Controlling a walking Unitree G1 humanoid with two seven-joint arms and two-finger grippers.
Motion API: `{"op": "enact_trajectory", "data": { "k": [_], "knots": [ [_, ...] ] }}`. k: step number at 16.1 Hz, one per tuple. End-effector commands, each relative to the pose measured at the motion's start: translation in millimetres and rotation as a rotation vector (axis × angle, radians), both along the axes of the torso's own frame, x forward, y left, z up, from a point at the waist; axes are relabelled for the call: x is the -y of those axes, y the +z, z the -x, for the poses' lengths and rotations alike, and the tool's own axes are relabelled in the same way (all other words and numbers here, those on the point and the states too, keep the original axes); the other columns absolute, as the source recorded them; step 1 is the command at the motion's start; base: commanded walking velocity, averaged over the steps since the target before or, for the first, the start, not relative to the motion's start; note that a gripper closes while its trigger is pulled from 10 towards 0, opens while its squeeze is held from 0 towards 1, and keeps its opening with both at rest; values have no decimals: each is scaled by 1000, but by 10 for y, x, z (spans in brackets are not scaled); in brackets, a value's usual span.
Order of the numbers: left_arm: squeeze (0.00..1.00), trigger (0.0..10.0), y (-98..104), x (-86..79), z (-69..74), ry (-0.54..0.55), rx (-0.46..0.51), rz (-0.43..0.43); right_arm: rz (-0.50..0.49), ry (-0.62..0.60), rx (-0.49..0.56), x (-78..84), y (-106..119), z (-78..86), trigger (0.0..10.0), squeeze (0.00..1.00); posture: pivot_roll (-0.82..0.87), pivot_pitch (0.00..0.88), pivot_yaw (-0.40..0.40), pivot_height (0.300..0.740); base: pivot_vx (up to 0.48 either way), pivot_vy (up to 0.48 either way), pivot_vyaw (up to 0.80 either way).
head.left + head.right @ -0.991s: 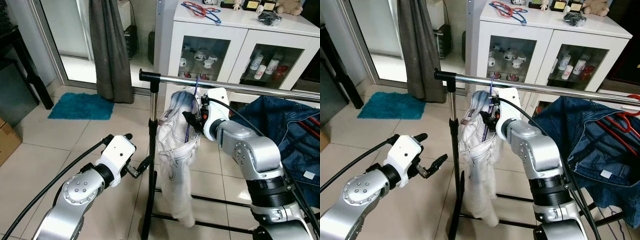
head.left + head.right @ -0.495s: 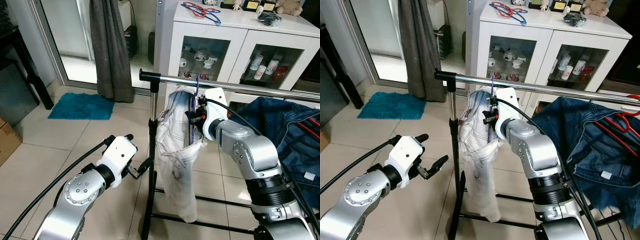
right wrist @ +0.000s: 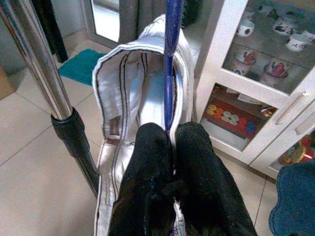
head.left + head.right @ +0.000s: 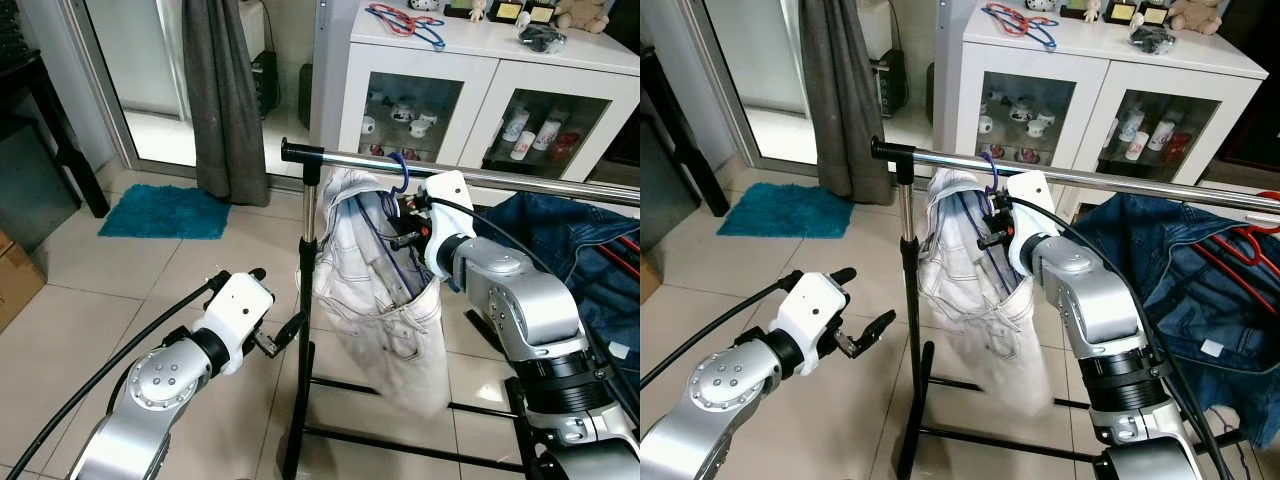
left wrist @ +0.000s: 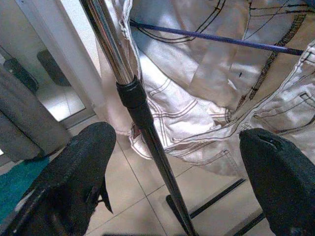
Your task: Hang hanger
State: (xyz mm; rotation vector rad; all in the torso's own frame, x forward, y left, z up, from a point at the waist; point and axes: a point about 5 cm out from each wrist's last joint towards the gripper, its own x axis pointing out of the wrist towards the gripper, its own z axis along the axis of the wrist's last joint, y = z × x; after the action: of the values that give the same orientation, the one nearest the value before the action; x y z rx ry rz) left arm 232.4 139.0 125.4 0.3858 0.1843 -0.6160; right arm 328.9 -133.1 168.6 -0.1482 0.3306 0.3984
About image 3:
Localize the blue wire hanger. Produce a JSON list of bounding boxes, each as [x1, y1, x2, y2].
[[162, 0, 184, 141]]

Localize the white glass-door cabinet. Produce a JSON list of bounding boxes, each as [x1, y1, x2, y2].
[[194, 0, 315, 180]]

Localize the blue denim garment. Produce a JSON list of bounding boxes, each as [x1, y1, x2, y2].
[[268, 159, 315, 236]]

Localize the white cabinet door handle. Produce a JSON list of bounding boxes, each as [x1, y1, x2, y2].
[[275, 90, 310, 126]]

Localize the red tray coloured tokens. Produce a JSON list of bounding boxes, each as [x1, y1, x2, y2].
[[203, 93, 268, 141]]

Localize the teal floor mat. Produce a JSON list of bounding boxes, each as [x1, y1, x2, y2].
[[58, 48, 108, 87]]

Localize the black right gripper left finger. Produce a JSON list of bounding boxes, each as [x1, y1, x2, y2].
[[108, 122, 177, 236]]

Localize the grey door frame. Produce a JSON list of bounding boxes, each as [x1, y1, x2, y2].
[[82, 0, 121, 44]]

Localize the white patterned mug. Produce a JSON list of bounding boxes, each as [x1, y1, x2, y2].
[[285, 33, 308, 52], [237, 19, 255, 37], [272, 19, 295, 35], [302, 29, 315, 46]]

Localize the black hanging garment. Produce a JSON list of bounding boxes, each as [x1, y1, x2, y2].
[[31, 0, 69, 64]]

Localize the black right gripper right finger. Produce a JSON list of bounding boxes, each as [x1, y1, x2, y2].
[[173, 121, 258, 236]]

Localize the white garment dark stripes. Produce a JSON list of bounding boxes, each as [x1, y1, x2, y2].
[[92, 13, 197, 236]]

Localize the colourful toy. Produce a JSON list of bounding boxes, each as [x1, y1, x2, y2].
[[278, 134, 315, 168]]

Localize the brown cardboard box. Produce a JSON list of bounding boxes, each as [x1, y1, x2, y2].
[[0, 65, 16, 100]]

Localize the white mug red rooster print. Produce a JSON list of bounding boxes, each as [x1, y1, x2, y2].
[[231, 46, 258, 76], [260, 58, 290, 87]]

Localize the chrome clothes rack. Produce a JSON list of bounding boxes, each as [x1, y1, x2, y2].
[[0, 0, 101, 200]]

